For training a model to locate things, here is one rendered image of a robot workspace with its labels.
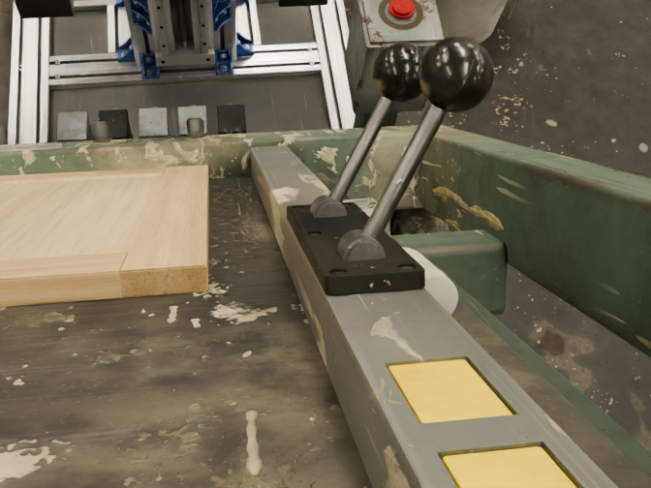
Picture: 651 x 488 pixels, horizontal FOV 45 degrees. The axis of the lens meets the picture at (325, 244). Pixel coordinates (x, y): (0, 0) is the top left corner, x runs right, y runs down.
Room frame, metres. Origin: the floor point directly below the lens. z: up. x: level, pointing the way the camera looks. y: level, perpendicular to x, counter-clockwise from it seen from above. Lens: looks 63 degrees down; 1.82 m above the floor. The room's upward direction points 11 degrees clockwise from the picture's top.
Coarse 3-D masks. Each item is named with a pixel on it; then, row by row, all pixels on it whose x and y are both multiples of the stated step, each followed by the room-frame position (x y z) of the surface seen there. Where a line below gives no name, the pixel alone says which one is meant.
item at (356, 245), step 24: (432, 48) 0.27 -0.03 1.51; (456, 48) 0.27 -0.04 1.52; (480, 48) 0.28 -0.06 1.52; (432, 72) 0.26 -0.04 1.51; (456, 72) 0.26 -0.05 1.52; (480, 72) 0.26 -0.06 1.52; (432, 96) 0.25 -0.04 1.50; (456, 96) 0.25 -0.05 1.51; (480, 96) 0.26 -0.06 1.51; (432, 120) 0.25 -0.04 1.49; (408, 144) 0.24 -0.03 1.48; (408, 168) 0.23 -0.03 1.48; (384, 192) 0.22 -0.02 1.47; (384, 216) 0.20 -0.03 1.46; (360, 240) 0.19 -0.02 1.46
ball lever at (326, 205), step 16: (400, 48) 0.35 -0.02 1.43; (416, 48) 0.35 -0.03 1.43; (384, 64) 0.34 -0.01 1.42; (400, 64) 0.34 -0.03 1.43; (416, 64) 0.34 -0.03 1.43; (384, 80) 0.33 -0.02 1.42; (400, 80) 0.33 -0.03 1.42; (416, 80) 0.33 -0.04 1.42; (384, 96) 0.33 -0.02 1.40; (400, 96) 0.32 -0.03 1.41; (416, 96) 0.33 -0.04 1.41; (384, 112) 0.32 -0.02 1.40; (368, 128) 0.31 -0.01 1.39; (368, 144) 0.30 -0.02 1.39; (352, 160) 0.29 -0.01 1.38; (352, 176) 0.28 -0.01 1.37; (336, 192) 0.27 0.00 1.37; (320, 208) 0.26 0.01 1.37; (336, 208) 0.26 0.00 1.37
